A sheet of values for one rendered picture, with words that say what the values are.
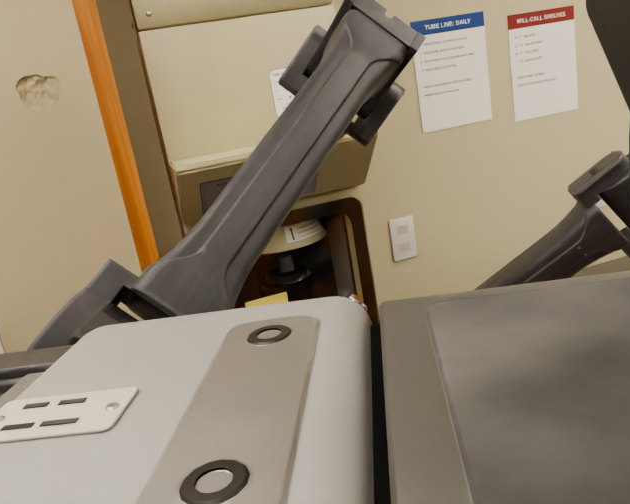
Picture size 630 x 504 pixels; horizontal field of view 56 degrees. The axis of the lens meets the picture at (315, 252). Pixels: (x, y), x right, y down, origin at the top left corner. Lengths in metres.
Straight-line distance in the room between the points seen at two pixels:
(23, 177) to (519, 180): 1.27
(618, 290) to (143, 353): 0.13
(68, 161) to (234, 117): 0.53
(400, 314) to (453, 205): 1.51
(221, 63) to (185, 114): 0.10
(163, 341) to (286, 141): 0.28
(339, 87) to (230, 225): 0.15
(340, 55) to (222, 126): 0.52
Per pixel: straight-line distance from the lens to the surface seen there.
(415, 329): 0.16
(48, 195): 1.44
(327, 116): 0.46
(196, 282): 0.38
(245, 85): 1.01
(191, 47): 1.00
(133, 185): 0.91
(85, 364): 0.18
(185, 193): 0.92
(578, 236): 0.74
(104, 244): 1.45
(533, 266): 0.75
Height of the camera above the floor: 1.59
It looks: 15 degrees down
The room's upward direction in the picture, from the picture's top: 10 degrees counter-clockwise
